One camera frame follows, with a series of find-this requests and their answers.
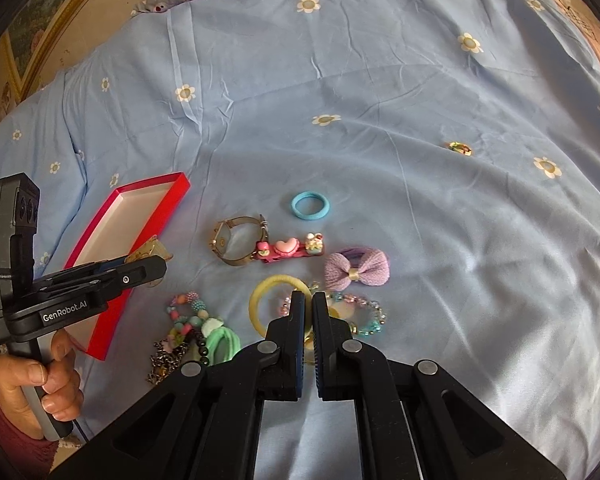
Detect purple bow hair tie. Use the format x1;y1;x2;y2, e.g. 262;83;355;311
324;246;391;292

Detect silver metal chain necklace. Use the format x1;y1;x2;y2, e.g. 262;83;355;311
146;340;192;386

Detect crystal bead bracelet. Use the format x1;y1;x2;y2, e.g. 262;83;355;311
278;284;387;338

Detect green scrunchie hair tie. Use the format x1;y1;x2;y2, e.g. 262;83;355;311
200;316;243;366

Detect gold framed picture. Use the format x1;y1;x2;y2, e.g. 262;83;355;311
2;0;131;106

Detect yellow floral hair claw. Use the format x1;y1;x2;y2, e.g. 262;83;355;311
122;235;173;288

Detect light blue floral bedsheet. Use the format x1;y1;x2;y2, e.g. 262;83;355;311
0;0;600;479

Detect person's left hand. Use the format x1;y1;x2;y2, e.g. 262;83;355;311
0;330;84;440

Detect red jewelry box tray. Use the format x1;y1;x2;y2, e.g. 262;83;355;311
65;172;189;361

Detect colourful bead bracelet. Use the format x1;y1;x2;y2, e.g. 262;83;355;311
160;290;212;356

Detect dark red left sleeve forearm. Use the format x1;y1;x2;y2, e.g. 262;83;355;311
0;408;58;479

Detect pink heart hair clip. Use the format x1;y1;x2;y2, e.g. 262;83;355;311
254;233;325;263

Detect yellow hair tie ring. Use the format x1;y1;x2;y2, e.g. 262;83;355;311
248;274;315;339

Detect dark bead bracelet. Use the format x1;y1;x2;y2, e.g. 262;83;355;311
194;331;212;366

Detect blue hair tie ring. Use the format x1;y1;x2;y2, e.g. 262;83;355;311
290;190;330;221

